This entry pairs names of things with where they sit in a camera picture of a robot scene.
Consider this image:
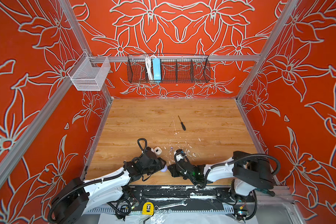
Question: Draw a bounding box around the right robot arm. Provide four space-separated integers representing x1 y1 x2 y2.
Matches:
168 149 281 197

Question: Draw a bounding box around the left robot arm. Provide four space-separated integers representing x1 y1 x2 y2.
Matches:
47 138 167 224

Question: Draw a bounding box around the black screwdriver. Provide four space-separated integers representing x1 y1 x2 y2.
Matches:
178 116 186 131

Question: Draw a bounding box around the yellow tape measure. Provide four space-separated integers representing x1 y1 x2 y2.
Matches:
142 202 155 216

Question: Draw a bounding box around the silver wrench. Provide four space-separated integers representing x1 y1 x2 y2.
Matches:
154 200 188 211

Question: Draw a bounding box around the light blue power bank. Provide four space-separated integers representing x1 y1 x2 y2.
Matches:
152 58 161 83

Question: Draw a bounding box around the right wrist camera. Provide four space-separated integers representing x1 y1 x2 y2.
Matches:
174 152 185 161

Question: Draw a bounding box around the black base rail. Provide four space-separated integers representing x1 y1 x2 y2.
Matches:
122 185 255 203

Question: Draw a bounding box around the green handled screwdriver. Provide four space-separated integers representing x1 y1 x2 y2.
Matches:
257 189 294 204

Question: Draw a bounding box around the black wire wall basket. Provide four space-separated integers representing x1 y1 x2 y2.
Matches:
127 54 211 84

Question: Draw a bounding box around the white coiled cable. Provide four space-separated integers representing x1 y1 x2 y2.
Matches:
144 55 154 82

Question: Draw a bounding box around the white mesh wall basket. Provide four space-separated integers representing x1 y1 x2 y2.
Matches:
68 52 111 91

